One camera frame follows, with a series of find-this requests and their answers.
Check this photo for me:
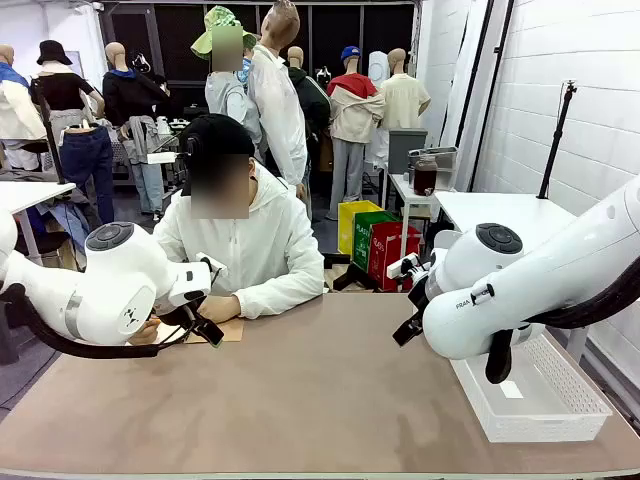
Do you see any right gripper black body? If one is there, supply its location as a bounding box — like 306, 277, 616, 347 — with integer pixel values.
408, 272, 432, 321

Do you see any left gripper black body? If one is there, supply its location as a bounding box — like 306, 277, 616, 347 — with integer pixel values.
172, 298, 214, 329

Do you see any spiral notebook brown cover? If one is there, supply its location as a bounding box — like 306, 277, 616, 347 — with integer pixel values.
124, 317, 246, 347

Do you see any left forearm white sleeve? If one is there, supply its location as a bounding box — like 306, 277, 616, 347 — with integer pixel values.
234, 269, 326, 321

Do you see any person's left hand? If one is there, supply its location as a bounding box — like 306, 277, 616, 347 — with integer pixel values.
197, 294, 242, 324

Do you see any person's right hand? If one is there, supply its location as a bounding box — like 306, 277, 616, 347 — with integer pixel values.
128, 318, 161, 346

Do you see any black and wooden floor stand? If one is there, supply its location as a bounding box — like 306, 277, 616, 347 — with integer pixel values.
324, 252, 381, 294

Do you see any green recycling bin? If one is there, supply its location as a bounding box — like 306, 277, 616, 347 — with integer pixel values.
352, 210, 401, 274

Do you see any yellow recycling bin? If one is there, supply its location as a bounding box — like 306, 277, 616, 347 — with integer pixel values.
338, 199, 384, 256

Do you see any person in white hoodie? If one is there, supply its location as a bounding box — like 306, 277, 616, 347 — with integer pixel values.
152, 113, 326, 321

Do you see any small white side table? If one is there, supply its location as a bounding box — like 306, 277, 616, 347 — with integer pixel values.
387, 172, 454, 256

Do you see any brown glass jar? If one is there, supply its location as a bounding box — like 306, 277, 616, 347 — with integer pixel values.
413, 155, 439, 197

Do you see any large white table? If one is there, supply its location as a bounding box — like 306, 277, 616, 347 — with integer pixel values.
434, 191, 591, 364

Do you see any metal tray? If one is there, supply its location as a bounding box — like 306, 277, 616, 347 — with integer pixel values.
408, 146, 459, 174

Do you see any grey cabinet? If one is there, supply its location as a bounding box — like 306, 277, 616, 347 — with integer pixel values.
388, 128, 429, 175

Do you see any blue garment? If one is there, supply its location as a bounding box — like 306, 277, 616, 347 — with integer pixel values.
27, 199, 101, 251

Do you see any white perforated plastic basket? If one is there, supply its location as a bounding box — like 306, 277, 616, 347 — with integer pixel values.
449, 332, 614, 444

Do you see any black baseball cap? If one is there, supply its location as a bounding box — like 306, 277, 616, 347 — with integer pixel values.
178, 113, 256, 166

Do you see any blue jeans half mannequin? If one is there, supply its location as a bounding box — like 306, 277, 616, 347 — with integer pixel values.
58, 124, 116, 225

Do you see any grey plastic stool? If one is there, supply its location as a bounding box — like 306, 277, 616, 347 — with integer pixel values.
0, 299, 21, 365

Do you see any mannequin cream shirt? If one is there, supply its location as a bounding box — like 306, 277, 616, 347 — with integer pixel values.
378, 48, 432, 132

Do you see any mannequin red beige jacket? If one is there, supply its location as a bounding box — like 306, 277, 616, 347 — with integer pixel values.
327, 45, 386, 221

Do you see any black tripod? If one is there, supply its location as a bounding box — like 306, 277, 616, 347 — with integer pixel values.
537, 79, 579, 200

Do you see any white desk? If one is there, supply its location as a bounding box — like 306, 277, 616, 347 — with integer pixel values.
0, 180, 76, 266

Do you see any mannequin grey vest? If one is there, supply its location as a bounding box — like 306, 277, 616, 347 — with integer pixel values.
204, 24, 264, 151

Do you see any tall mannequin white shirt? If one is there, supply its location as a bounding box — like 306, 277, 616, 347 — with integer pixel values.
247, 0, 314, 221

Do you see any mannequin dark green jacket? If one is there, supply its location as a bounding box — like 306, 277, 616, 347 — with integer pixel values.
287, 45, 332, 174

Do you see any mannequin black hoodie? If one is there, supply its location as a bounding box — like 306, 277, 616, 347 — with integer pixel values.
102, 42, 171, 216

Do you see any black stand pole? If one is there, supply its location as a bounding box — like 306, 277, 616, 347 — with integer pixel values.
30, 77, 66, 185

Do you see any mannequin black top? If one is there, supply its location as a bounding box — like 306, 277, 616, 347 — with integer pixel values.
29, 59, 106, 146

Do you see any mannequin blue white jacket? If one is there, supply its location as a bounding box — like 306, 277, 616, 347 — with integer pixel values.
0, 43, 47, 171

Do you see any green checked sun hat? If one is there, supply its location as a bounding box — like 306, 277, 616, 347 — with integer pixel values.
191, 5, 257, 61

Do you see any black bucket hat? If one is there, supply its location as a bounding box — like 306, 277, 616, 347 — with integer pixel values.
36, 39, 74, 66

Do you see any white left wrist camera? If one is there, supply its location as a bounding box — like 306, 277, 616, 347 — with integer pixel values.
195, 252, 227, 275

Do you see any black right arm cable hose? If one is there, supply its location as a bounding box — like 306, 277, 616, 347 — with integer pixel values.
484, 269, 640, 385

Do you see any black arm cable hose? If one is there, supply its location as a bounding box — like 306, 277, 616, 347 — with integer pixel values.
0, 283, 201, 359
484, 269, 640, 385

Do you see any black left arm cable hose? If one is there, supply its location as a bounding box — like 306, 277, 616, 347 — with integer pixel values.
0, 283, 201, 359

